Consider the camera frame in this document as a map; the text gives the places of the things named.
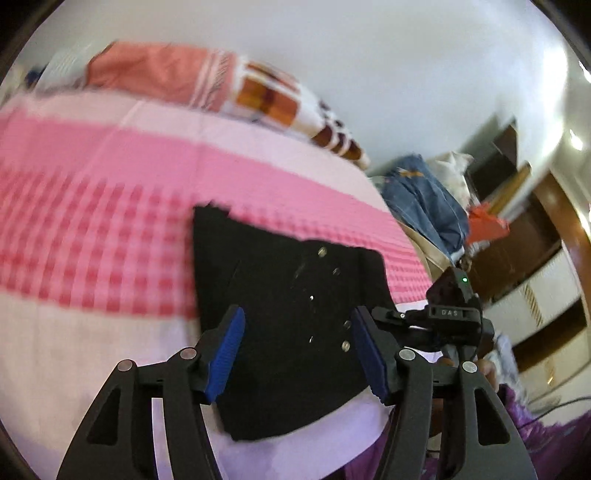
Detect black pants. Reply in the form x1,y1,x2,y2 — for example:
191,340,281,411
192,206,394,441

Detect purple patterned clothing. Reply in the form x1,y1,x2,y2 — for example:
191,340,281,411
342,384,590,479

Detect wooden wardrobe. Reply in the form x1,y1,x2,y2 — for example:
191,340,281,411
468,121,590,401

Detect orange cloth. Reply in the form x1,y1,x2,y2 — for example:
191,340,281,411
466,205,510,245

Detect blue jeans pile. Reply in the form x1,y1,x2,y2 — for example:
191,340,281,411
370,154,469,263

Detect white cloth pile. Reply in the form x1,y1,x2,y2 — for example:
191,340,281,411
426,151,474,209

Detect pink checkered bedsheet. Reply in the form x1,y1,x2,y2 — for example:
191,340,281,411
1,91,431,479

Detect orange checkered pillow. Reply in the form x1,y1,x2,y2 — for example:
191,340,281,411
86,41,370,170

